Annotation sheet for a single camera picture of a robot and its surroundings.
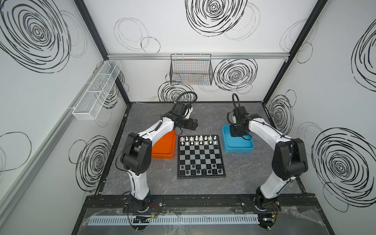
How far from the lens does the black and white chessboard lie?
0.84 metres

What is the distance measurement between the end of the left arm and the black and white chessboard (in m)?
0.14

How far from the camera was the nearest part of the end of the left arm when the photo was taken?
2.24 feet
